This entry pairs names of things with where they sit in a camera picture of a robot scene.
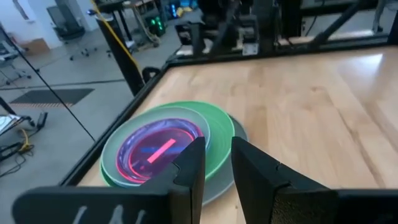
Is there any white printed paper sheet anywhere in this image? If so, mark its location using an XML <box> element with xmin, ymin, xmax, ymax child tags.
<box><xmin>0</xmin><ymin>114</ymin><xmax>19</xmax><ymax>133</ymax></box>

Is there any yellow cable connector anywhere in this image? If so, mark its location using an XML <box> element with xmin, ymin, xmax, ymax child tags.
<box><xmin>17</xmin><ymin>129</ymin><xmax>34</xmax><ymax>154</ymax></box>

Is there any grey plastic plate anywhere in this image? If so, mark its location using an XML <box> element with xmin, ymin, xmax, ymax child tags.
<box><xmin>201</xmin><ymin>114</ymin><xmax>249</xmax><ymax>206</ymax></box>

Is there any black coiled cable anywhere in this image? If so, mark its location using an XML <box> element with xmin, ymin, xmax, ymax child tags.
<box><xmin>0</xmin><ymin>24</ymin><xmax>96</xmax><ymax>142</ymax></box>

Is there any black camera stand post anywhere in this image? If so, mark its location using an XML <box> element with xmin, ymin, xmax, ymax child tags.
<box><xmin>95</xmin><ymin>12</ymin><xmax>146</xmax><ymax>96</ymax></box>

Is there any black aluminium table frame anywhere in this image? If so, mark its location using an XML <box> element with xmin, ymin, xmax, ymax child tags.
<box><xmin>60</xmin><ymin>30</ymin><xmax>398</xmax><ymax>187</ymax></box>

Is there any red translucent plastic plate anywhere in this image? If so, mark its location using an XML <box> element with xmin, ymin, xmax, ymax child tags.
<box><xmin>116</xmin><ymin>126</ymin><xmax>200</xmax><ymax>185</ymax></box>

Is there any pale mint plastic plate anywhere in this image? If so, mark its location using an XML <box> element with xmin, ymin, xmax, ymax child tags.
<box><xmin>101</xmin><ymin>106</ymin><xmax>211</xmax><ymax>189</ymax></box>

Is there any black power adapter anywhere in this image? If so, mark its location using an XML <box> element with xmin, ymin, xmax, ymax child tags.
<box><xmin>36</xmin><ymin>111</ymin><xmax>49</xmax><ymax>130</ymax></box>

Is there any purple translucent plastic plate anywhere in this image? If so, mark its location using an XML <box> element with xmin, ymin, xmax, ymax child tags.
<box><xmin>115</xmin><ymin>118</ymin><xmax>205</xmax><ymax>185</ymax></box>

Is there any brown cardboard box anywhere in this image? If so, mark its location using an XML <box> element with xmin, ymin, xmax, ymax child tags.
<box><xmin>18</xmin><ymin>38</ymin><xmax>51</xmax><ymax>56</ymax></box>

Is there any black computer with green lights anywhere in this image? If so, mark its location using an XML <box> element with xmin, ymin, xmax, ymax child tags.
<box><xmin>148</xmin><ymin>15</ymin><xmax>166</xmax><ymax>37</ymax></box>

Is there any green plastic plate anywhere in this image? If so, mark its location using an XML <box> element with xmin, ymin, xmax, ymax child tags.
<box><xmin>99</xmin><ymin>100</ymin><xmax>236</xmax><ymax>187</ymax></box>

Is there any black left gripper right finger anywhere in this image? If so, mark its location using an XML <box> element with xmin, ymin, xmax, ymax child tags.
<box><xmin>231</xmin><ymin>136</ymin><xmax>398</xmax><ymax>224</ymax></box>

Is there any black mat with orange stripes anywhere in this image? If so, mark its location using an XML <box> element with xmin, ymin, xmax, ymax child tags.
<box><xmin>11</xmin><ymin>88</ymin><xmax>95</xmax><ymax>108</ymax></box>

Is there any yellow cable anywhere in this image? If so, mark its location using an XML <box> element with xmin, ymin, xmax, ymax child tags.
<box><xmin>90</xmin><ymin>0</ymin><xmax>141</xmax><ymax>71</ymax></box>

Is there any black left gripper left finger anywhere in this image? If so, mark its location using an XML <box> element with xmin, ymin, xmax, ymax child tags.
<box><xmin>11</xmin><ymin>136</ymin><xmax>206</xmax><ymax>224</ymax></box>

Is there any black office chair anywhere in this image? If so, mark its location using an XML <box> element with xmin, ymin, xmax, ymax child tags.
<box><xmin>46</xmin><ymin>4</ymin><xmax>98</xmax><ymax>62</ymax></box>

